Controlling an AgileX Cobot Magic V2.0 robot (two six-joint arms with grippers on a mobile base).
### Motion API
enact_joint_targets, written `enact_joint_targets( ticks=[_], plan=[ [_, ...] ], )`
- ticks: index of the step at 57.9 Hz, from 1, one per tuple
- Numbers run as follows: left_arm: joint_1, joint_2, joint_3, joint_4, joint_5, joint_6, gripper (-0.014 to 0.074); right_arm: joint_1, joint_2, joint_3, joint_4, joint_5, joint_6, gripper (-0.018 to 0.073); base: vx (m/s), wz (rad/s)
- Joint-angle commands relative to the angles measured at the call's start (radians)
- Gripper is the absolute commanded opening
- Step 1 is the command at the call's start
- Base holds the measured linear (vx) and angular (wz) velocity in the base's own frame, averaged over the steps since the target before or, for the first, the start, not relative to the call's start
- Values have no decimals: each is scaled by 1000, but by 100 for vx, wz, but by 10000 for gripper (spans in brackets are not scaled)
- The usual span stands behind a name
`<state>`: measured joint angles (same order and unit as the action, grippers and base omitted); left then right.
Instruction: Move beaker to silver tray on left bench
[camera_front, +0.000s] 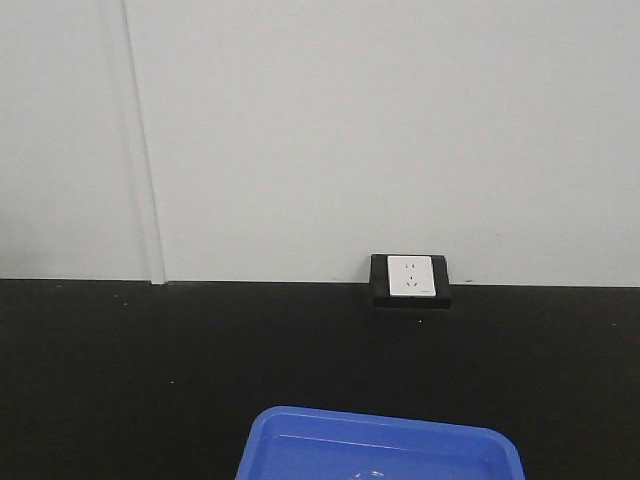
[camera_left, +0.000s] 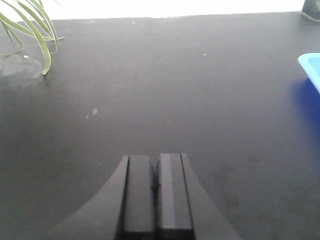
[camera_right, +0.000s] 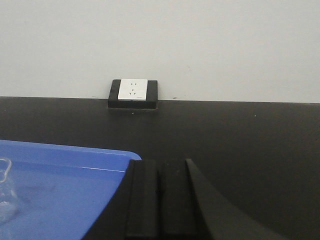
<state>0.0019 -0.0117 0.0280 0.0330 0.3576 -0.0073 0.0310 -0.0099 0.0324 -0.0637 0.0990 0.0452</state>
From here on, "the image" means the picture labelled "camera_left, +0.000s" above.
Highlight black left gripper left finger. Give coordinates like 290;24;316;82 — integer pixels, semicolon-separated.
47;155;154;240

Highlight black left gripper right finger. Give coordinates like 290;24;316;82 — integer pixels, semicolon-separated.
156;153;241;240

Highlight blue plastic tray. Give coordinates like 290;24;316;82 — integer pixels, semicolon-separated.
297;52;320;93

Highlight green spider plant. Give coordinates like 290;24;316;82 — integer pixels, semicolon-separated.
0;0;63;76

